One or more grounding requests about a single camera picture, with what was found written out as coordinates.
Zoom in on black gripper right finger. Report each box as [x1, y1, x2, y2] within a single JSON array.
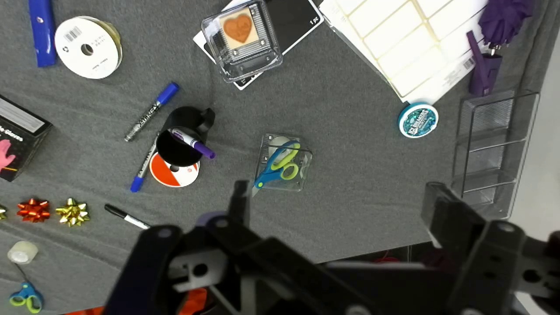
[[422, 180, 487, 250]]

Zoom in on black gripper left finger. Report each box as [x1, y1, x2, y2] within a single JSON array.
[[226, 179, 254, 228]]

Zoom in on clear drinking glass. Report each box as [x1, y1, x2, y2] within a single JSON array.
[[254, 140, 303, 189]]

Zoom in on small clear plastic tray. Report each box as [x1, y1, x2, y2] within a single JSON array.
[[253, 133, 316, 194]]

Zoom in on orange white ribbon spool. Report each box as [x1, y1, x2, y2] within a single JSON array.
[[148, 152, 204, 191]]

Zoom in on purple marker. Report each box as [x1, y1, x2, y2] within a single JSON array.
[[170, 126, 219, 161]]

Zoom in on black cup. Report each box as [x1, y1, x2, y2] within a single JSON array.
[[156, 105, 219, 168]]

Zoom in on teal tape roll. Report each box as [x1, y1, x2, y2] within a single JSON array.
[[398, 102, 442, 140]]

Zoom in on gray table cloth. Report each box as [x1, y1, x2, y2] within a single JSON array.
[[0, 0, 554, 315]]

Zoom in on black white marker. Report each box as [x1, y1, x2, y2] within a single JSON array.
[[104, 201, 153, 231]]

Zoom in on blue capped silver marker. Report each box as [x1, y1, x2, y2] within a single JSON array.
[[123, 81, 183, 144]]

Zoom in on clear box with heart stamp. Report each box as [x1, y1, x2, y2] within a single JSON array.
[[200, 2, 286, 84]]

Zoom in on white label sheet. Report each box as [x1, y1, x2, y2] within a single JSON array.
[[319, 0, 494, 107]]

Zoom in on purple cloth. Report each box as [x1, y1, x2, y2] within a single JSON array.
[[464, 0, 536, 98]]

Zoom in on red gift bow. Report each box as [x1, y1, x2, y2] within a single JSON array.
[[16, 196, 53, 226]]

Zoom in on black box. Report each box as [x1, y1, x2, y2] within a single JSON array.
[[0, 95, 53, 184]]

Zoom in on blue marker pen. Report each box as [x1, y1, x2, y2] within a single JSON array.
[[29, 0, 58, 70]]

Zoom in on blue green handled scissors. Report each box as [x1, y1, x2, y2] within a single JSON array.
[[8, 280, 46, 315]]

